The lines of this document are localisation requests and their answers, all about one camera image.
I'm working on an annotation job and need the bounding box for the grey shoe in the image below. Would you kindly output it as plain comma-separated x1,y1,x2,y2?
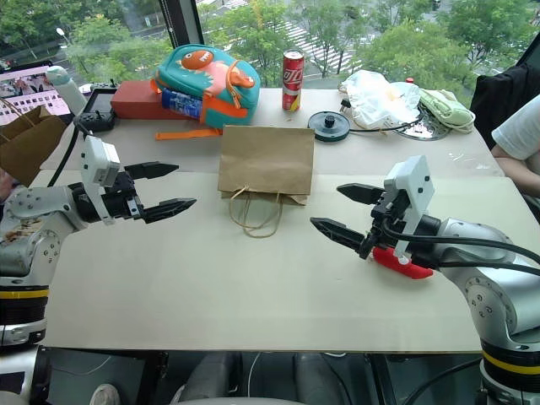
89,382,122,405

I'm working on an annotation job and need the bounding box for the person in white t-shirt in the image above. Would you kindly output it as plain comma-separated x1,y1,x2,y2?
490,91,540,200

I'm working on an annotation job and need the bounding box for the red cola can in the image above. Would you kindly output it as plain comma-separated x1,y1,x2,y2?
281,50,306,113

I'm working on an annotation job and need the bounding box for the light green cloth pouch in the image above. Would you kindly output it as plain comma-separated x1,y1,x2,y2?
417,88,477,135

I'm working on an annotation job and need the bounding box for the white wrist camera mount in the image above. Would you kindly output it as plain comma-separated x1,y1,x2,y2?
79,134,122,225
382,154,436,262

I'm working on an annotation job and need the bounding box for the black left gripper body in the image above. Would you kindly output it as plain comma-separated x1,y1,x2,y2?
100,170,148,225

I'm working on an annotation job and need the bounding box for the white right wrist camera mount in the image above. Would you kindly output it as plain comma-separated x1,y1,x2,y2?
382,154,436,262

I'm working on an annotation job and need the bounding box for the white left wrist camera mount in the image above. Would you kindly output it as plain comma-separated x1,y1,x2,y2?
79,134,122,225

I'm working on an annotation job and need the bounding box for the red object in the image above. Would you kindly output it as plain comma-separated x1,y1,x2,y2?
370,246,435,281

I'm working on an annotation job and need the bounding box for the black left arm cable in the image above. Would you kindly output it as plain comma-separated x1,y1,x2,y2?
46,116,92,187

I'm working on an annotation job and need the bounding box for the teal dinosaur kids backpack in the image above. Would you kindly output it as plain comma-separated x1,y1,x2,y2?
150,43,262,142

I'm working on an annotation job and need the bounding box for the black garment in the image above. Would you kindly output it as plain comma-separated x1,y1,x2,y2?
469,62,540,141

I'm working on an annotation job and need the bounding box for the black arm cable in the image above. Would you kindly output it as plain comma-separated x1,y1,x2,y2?
46,116,92,187
379,219,540,278

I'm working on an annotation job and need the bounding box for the black window frame post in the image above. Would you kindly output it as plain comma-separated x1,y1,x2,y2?
161,0,204,50

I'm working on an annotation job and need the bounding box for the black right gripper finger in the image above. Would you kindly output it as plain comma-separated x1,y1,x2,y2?
336,182,385,207
309,216,367,253

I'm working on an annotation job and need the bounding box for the black handheld controller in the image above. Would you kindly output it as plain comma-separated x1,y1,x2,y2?
74,81,120,132

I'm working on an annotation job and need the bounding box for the flat brown paper bag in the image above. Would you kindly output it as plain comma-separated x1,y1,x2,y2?
216,124,316,239

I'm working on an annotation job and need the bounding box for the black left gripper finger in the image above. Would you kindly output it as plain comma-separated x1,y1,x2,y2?
124,160,181,181
140,197,198,225

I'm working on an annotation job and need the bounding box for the white crumpled plastic bag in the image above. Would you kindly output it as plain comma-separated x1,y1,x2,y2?
338,69,424,130

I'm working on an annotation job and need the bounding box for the open brown paper bag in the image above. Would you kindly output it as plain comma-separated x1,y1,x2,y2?
0,98,69,187

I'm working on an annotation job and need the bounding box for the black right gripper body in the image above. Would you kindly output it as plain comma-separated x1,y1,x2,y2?
359,189,408,260

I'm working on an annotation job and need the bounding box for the white bottle teal cap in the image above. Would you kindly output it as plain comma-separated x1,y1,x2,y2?
46,65,88,117

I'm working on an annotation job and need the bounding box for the black round disc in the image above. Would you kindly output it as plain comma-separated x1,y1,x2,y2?
307,110,352,143

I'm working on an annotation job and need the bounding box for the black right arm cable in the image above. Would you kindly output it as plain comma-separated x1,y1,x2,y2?
379,219,540,278

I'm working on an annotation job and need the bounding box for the laptop screen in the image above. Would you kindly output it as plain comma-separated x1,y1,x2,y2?
0,62,72,126

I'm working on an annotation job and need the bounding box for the round metal table grommet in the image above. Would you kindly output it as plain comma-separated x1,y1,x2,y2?
392,112,449,141

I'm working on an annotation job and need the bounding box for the red rectangular box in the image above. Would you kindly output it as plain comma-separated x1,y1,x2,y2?
110,80,196,121

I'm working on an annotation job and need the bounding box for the blue bottle in backpack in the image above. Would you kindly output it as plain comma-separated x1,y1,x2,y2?
161,87,204,118

